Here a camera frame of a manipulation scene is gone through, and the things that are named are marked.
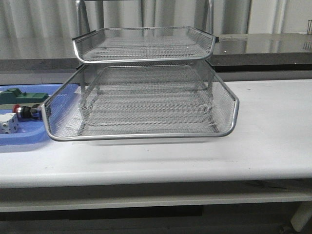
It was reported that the silver mesh bottom tray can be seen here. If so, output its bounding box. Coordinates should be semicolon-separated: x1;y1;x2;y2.
79;82;214;127

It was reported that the red emergency stop button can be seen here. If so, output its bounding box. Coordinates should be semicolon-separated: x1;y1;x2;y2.
12;104;42;121

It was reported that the dark steel back counter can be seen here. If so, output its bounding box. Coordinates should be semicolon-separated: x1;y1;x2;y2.
0;33;312;72

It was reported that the green terminal block module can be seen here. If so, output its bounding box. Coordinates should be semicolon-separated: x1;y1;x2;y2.
0;88;49;105

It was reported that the grey metal rack frame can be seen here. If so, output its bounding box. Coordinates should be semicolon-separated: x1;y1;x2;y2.
73;26;215;138

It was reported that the white table leg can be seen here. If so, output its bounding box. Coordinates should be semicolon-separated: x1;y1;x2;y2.
290;201;312;232

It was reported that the blue plastic tray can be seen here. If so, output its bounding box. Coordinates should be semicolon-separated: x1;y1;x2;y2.
0;84;78;146

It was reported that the silver mesh tray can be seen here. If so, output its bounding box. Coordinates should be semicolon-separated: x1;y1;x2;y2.
79;82;214;127
73;26;215;64
41;60;239;141

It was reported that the silver mesh top tray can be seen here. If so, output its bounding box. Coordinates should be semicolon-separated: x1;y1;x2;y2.
73;26;215;64

